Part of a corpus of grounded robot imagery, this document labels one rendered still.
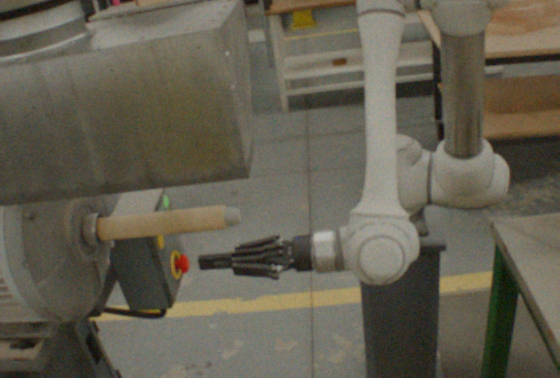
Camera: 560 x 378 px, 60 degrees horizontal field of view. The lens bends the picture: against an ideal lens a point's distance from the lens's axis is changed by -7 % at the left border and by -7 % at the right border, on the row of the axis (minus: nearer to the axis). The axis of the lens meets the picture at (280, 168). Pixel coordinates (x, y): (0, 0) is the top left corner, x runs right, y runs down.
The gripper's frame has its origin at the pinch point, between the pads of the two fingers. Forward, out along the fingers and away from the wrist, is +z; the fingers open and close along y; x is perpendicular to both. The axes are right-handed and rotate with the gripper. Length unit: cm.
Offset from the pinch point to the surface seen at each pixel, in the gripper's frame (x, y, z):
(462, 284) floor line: -97, 93, -79
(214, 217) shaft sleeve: 28.4, -28.4, -10.2
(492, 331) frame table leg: -33, 4, -61
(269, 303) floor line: -97, 94, 9
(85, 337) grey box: -8.7, -11.5, 28.9
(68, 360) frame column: -2.7, -23.5, 25.7
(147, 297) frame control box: -1.7, -8.0, 13.5
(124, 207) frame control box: 14.6, 1.1, 16.1
